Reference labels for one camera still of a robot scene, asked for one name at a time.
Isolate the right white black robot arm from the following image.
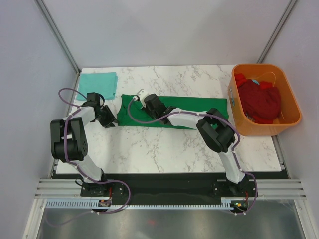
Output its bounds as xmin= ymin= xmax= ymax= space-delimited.
xmin=141 ymin=94 xmax=248 ymax=196

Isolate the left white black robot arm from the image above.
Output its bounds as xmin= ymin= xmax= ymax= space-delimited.
xmin=50 ymin=92 xmax=119 ymax=196

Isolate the folded teal t shirt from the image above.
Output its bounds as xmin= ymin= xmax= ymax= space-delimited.
xmin=78 ymin=72 xmax=118 ymax=100

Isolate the bright red t shirt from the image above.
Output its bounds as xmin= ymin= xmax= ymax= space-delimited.
xmin=235 ymin=73 xmax=273 ymax=89

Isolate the dark red t shirt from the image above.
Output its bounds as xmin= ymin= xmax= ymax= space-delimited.
xmin=236 ymin=79 xmax=281 ymax=124

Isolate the orange plastic bin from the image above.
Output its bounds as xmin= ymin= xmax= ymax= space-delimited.
xmin=228 ymin=64 xmax=302 ymax=136

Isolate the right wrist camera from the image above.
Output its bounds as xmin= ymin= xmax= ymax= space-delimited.
xmin=133 ymin=89 xmax=150 ymax=108

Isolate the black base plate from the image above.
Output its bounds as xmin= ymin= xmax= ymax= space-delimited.
xmin=80 ymin=173 xmax=257 ymax=205

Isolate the aluminium rail profile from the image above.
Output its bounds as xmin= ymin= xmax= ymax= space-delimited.
xmin=35 ymin=179 xmax=306 ymax=199

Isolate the white slotted cable duct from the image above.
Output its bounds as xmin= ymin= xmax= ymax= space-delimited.
xmin=45 ymin=198 xmax=238 ymax=210

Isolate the left aluminium frame post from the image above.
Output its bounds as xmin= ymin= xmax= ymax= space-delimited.
xmin=35 ymin=0 xmax=81 ymax=76

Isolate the aluminium frame post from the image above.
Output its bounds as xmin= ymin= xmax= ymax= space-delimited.
xmin=35 ymin=0 xmax=81 ymax=76
xmin=256 ymin=0 xmax=299 ymax=64

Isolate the right aluminium frame post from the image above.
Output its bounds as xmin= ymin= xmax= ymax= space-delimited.
xmin=256 ymin=0 xmax=299 ymax=64

